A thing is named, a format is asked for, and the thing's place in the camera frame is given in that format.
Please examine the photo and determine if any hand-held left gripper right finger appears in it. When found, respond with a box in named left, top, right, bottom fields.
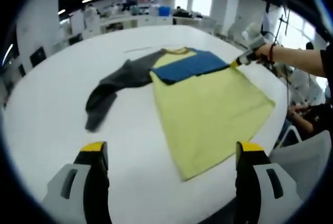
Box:
left=235, top=141, right=303, bottom=224

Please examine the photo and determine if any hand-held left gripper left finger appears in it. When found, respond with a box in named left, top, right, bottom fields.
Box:
left=41, top=141, right=113, bottom=224

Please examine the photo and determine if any yellow blue grey garment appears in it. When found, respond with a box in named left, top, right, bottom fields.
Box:
left=85, top=47, right=276, bottom=182

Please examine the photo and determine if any person's right hand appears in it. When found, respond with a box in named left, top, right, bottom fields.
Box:
left=255, top=43, right=271, bottom=64

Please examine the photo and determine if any white square pillar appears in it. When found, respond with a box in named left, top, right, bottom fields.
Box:
left=210, top=0, right=241, bottom=36
left=15, top=0, right=60, bottom=63

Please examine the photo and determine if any grey mesh chair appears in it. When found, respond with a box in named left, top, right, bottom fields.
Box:
left=270, top=130, right=333, bottom=201

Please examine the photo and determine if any person's dark printed shirt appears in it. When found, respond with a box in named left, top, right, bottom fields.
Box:
left=319, top=47, right=333, bottom=79

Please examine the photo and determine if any long white desk row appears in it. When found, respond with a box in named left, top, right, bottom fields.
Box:
left=62, top=13, right=175, bottom=40

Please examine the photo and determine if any red bead bracelet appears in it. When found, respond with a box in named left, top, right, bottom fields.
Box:
left=269, top=43, right=276, bottom=65

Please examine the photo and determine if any black cable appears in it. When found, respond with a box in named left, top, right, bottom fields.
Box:
left=270, top=62, right=291, bottom=105

